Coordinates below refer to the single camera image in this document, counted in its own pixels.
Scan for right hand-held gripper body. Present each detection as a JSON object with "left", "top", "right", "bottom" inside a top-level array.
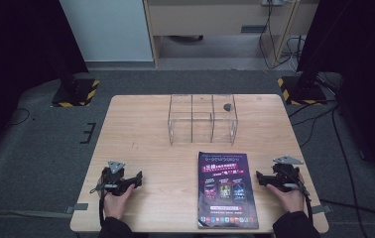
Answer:
[{"left": 264, "top": 156, "right": 305, "bottom": 193}]

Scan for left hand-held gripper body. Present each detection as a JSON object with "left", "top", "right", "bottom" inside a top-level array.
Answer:
[{"left": 89, "top": 160, "right": 136, "bottom": 196}]

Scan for person's right hand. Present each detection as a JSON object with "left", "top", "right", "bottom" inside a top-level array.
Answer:
[{"left": 266, "top": 174, "right": 307, "bottom": 214}]

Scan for person's left hand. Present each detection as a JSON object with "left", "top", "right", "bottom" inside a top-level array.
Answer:
[{"left": 103, "top": 182, "right": 136, "bottom": 220}]

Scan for dark purple magazine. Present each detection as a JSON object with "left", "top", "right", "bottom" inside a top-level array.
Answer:
[{"left": 196, "top": 151, "right": 260, "bottom": 230}]

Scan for clear acrylic organizer box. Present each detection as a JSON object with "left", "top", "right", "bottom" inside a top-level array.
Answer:
[{"left": 167, "top": 93, "right": 239, "bottom": 147}]

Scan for striped black stand base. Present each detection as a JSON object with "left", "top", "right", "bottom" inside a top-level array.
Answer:
[
  {"left": 277, "top": 75, "right": 328, "bottom": 107},
  {"left": 51, "top": 77, "right": 101, "bottom": 108}
]

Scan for black stand pole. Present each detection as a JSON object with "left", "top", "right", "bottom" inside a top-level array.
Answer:
[
  {"left": 296, "top": 0, "right": 355, "bottom": 91},
  {"left": 45, "top": 33, "right": 79, "bottom": 95}
]

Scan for dark curtain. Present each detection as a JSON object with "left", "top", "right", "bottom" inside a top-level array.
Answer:
[
  {"left": 297, "top": 0, "right": 375, "bottom": 191},
  {"left": 0, "top": 0, "right": 89, "bottom": 173}
]

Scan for white panel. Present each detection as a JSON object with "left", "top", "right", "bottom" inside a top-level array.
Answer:
[{"left": 59, "top": 0, "right": 155, "bottom": 63}]

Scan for left hand-held gripper cable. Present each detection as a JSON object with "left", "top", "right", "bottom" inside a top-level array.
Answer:
[{"left": 89, "top": 184, "right": 108, "bottom": 228}]

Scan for hand-held gripper cable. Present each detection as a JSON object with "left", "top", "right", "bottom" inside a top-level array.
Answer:
[
  {"left": 89, "top": 184, "right": 108, "bottom": 228},
  {"left": 286, "top": 168, "right": 314, "bottom": 226}
]

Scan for right hand-held gripper cable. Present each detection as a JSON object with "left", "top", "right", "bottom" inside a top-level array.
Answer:
[{"left": 286, "top": 168, "right": 314, "bottom": 226}]

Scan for long black floor cable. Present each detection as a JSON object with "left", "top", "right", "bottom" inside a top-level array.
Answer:
[{"left": 331, "top": 107, "right": 363, "bottom": 238}]

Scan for thin black floor cable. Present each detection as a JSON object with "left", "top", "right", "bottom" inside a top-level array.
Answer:
[{"left": 4, "top": 107, "right": 31, "bottom": 129}]

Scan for black hanging cables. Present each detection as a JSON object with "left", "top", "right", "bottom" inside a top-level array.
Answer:
[{"left": 258, "top": 0, "right": 307, "bottom": 71}]

